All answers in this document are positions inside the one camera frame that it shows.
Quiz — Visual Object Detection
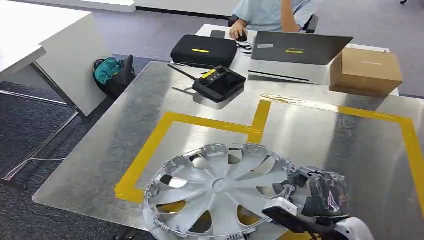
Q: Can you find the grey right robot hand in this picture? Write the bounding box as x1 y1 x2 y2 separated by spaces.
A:
290 166 351 220

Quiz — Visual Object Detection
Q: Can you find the silver plastic wheel hubcap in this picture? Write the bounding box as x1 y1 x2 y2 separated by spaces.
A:
142 142 300 240

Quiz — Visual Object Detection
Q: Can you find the brown cardboard box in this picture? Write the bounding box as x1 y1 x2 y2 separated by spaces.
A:
329 46 404 99

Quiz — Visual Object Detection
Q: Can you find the dark grey laptop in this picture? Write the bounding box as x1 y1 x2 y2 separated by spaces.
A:
250 30 354 66

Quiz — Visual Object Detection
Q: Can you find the black remote controller with antenna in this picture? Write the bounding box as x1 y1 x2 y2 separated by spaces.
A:
166 63 248 104

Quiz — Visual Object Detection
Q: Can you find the black zip case yellow stripe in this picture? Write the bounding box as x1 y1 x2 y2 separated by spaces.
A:
170 34 239 70

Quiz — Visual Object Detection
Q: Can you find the person in light blue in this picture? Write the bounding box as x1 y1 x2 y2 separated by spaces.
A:
228 0 324 42

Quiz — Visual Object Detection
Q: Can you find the black and teal bag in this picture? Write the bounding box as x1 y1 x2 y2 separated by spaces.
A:
92 54 137 101

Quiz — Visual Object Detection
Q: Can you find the large white desk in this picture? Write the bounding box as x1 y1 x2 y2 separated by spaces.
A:
0 0 113 119

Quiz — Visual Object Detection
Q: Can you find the black and white right wrist camera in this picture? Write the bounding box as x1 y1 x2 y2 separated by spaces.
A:
261 197 336 237

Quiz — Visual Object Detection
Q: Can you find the white floor cable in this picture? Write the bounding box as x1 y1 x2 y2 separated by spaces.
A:
2 156 67 182

